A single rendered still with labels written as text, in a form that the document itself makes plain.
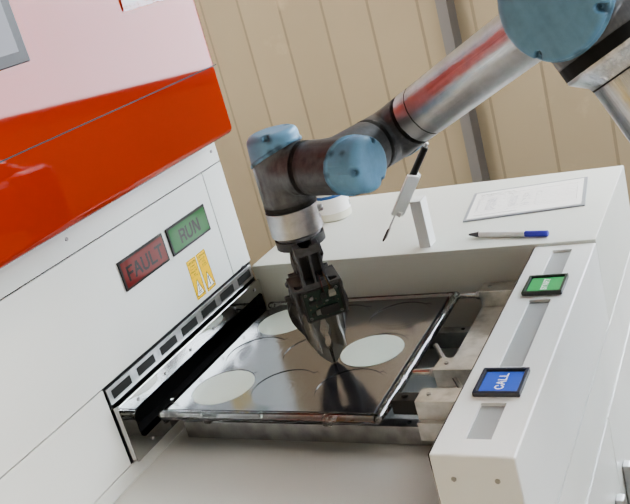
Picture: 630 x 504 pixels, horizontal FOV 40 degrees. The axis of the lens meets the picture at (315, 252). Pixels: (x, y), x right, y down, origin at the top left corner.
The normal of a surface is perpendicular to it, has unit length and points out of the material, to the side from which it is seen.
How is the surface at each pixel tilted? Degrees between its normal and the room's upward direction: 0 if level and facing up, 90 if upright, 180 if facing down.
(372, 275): 90
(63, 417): 90
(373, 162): 90
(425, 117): 108
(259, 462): 0
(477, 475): 90
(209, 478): 0
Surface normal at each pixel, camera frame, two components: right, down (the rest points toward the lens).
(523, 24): -0.67, 0.30
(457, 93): -0.37, 0.67
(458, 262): -0.41, 0.40
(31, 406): 0.87, -0.07
